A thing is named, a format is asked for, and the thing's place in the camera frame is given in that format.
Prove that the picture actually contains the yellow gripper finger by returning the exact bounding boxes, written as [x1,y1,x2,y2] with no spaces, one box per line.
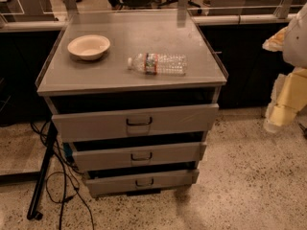
[262,27,287,52]
[264,68,307,133]

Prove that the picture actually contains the grey bottom drawer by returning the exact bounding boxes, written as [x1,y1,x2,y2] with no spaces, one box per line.
[85,169,200,197]

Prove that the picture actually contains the grey drawer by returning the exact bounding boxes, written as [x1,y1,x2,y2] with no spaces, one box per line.
[52,104,219,142]
[85,169,200,197]
[73,142,206,172]

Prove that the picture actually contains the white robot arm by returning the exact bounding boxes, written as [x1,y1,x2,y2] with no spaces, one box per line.
[263,4,307,133]

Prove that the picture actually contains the grey top drawer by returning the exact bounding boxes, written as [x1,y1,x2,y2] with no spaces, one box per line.
[52,104,219,142]

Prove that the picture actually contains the grey drawer cabinet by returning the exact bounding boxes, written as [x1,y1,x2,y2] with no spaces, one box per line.
[35,9,229,197]

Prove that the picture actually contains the grey middle drawer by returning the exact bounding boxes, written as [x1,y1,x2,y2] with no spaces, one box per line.
[73,142,206,172]

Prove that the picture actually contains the clear plastic water bottle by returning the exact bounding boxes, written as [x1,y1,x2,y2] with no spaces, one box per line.
[128,53,187,76]

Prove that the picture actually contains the white paper bowl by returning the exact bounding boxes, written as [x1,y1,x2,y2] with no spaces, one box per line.
[67,34,110,60]

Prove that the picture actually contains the black metal stand leg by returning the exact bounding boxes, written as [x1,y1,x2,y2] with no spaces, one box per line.
[27,123,58,220]

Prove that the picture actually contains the white horizontal rail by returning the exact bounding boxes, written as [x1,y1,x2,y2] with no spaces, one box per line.
[0,13,296,33]

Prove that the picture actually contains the black floor cable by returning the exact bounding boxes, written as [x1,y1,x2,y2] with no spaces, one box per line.
[30,121,96,230]

